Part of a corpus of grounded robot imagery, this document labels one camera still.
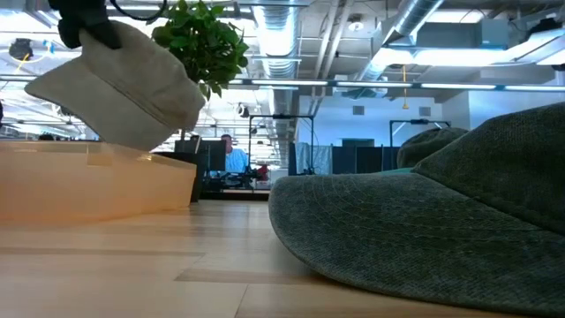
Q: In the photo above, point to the green potted plant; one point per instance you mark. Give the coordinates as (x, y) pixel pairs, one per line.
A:
(203, 44)

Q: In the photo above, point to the black metal rig frame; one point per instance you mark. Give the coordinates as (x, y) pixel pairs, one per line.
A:
(419, 121)

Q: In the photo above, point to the person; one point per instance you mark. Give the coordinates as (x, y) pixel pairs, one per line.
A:
(236, 159)

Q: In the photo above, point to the black computer monitor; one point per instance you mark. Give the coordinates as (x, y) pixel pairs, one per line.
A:
(214, 154)

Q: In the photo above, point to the orange plastic bin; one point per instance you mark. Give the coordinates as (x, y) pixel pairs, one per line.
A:
(88, 185)

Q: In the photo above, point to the beige fabric cap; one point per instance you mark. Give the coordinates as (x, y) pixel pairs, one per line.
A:
(132, 97)

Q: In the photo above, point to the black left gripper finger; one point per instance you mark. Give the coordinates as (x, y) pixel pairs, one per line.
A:
(103, 33)
(69, 33)

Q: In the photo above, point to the teal green mat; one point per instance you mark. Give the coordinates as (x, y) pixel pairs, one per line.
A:
(397, 170)

